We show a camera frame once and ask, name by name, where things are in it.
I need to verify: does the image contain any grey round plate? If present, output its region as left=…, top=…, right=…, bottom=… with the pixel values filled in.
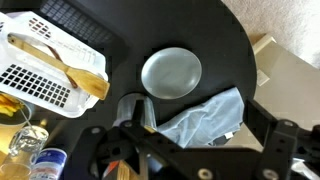
left=140, top=47, right=203, bottom=100

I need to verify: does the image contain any black round table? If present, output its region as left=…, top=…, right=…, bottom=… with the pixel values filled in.
left=0, top=0, right=258, bottom=180

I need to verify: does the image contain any yellow cut fruit pile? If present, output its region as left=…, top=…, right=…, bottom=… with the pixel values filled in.
left=0, top=93, right=25, bottom=118

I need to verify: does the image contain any light blue cloth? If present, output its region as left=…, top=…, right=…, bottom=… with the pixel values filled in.
left=156, top=87, right=246, bottom=150

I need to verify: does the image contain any light wooden spoon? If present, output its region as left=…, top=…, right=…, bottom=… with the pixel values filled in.
left=116, top=159, right=132, bottom=180

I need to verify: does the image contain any white plastic basket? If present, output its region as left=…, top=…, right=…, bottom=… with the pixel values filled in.
left=0, top=11, right=110, bottom=119

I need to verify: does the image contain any white blue wipes canister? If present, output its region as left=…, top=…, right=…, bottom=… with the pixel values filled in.
left=29, top=147, right=69, bottom=180

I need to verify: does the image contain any metal utensil bucket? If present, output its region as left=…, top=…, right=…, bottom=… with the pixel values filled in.
left=114, top=93, right=158, bottom=133

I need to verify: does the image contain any clear glass mug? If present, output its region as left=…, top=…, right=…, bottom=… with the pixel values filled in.
left=0, top=125, right=50, bottom=180

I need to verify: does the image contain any light wooden spatula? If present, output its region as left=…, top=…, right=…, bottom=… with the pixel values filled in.
left=7, top=33, right=111, bottom=101

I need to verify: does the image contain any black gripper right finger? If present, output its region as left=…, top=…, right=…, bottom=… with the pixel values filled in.
left=243, top=99, right=320, bottom=180

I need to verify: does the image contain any white wall outlet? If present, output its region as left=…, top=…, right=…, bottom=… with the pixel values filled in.
left=255, top=68, right=271, bottom=88

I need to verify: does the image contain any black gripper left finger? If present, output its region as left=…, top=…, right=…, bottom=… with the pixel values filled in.
left=61, top=99, right=214, bottom=180

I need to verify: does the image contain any red spatula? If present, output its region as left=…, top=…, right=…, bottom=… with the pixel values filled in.
left=103, top=161, right=120, bottom=180

